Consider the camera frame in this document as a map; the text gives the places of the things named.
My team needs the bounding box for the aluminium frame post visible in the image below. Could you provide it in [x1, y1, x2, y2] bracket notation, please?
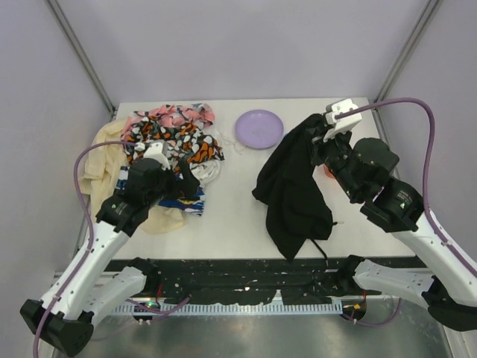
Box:
[45, 0, 117, 119]
[371, 0, 444, 111]

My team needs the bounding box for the purple plastic plate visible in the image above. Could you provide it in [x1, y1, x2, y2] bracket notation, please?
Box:
[234, 110, 285, 149]

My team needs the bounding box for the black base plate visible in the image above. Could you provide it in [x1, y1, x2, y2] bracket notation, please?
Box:
[133, 258, 364, 306]

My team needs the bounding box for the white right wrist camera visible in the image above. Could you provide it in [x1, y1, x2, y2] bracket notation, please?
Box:
[323, 98, 362, 142]

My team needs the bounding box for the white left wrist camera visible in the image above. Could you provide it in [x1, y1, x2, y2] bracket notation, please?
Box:
[135, 140, 171, 170]

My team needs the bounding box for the pink patterned cloth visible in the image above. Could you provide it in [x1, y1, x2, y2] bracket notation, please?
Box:
[121, 103, 215, 139]

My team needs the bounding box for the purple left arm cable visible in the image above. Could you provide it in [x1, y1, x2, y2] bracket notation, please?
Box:
[32, 140, 193, 355]

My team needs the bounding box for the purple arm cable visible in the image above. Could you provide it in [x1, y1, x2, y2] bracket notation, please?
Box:
[32, 140, 193, 355]
[335, 97, 477, 326]

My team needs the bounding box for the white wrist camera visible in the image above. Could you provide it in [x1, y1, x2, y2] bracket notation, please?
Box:
[135, 140, 171, 170]
[323, 98, 362, 142]

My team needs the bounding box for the black orange patterned cloth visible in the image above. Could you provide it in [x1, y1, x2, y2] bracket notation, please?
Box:
[123, 117, 224, 166]

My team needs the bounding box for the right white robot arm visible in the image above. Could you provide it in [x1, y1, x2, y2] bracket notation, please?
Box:
[307, 127, 476, 332]

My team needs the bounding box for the cream yellow cloth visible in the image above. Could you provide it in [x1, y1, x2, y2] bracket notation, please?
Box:
[77, 119, 186, 235]

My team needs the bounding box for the orange plastic cup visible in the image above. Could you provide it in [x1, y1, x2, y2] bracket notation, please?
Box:
[323, 166, 335, 179]

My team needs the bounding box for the right aluminium frame post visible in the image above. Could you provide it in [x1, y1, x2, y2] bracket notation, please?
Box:
[371, 0, 444, 111]

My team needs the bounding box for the left aluminium frame post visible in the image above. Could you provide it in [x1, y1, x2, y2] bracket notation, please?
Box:
[45, 0, 117, 119]

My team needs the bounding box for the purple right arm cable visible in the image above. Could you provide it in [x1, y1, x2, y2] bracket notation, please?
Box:
[335, 97, 477, 326]

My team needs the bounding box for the white slotted cable duct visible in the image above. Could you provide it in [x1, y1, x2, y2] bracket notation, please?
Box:
[111, 301, 344, 315]

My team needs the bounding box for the aluminium front rail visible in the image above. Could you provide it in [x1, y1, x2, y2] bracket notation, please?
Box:
[46, 268, 455, 303]

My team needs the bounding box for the white thread scrap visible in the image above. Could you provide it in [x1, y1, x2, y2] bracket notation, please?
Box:
[218, 131, 247, 155]

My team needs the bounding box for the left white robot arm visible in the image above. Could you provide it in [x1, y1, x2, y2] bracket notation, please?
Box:
[20, 158, 200, 357]

